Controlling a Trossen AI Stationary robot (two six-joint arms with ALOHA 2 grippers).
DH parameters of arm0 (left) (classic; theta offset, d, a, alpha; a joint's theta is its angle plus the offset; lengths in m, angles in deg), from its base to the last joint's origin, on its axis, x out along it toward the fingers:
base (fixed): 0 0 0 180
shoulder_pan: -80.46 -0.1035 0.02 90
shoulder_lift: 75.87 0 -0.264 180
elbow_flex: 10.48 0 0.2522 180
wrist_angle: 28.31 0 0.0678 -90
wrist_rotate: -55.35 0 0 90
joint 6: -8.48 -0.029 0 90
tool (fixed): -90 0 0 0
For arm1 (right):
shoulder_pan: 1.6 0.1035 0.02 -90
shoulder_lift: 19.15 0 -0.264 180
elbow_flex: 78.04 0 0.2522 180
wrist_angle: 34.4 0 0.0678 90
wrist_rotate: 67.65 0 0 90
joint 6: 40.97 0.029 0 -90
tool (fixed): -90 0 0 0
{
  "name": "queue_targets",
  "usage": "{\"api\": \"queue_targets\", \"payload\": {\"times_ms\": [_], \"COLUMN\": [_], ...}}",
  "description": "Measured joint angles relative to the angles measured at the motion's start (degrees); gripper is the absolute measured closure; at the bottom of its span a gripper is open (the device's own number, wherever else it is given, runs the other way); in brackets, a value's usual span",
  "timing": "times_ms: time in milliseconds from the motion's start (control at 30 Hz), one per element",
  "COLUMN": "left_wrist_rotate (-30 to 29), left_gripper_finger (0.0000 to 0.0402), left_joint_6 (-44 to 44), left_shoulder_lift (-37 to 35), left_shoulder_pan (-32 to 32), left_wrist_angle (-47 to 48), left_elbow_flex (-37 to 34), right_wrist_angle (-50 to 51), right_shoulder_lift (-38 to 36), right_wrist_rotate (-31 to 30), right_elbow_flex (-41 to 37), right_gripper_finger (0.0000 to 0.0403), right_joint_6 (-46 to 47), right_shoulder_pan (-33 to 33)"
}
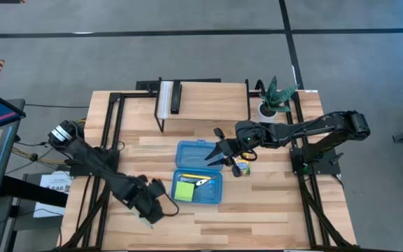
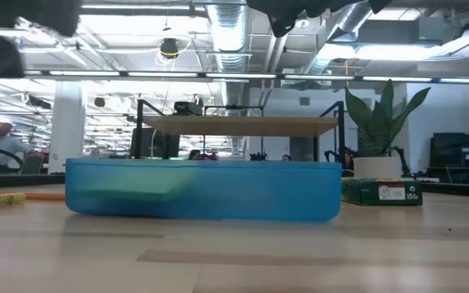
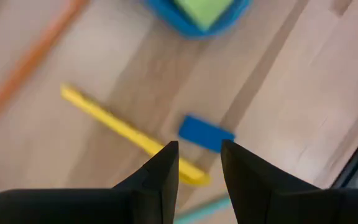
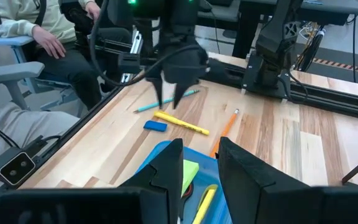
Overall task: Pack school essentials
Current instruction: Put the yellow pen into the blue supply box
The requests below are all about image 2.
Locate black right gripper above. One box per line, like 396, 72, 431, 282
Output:
245, 0, 394, 39

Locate blue translucent pencil case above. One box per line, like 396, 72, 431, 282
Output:
64, 157, 344, 223

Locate green sticky note pad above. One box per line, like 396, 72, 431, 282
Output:
71, 166, 199, 203

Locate orange pencil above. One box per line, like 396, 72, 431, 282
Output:
0, 189, 67, 202

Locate long ceiling light bar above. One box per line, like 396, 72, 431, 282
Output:
21, 69, 469, 85

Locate wooden shelf riser black legs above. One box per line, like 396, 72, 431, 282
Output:
134, 99, 347, 177

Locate snake plant in white pot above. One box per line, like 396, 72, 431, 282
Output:
343, 78, 432, 181

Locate black background monitor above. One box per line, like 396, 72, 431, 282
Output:
130, 127, 182, 160

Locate green yellow crayon box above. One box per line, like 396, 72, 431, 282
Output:
340, 177, 424, 207

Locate black equipment rack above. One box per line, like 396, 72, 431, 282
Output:
428, 131, 469, 186

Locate white building column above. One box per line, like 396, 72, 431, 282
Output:
48, 81, 88, 175

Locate grey office chair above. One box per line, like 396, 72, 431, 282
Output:
19, 153, 45, 175

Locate silver ventilation duct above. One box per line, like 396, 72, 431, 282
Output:
204, 0, 253, 107

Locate black ceiling cable reel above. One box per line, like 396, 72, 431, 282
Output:
160, 37, 181, 60

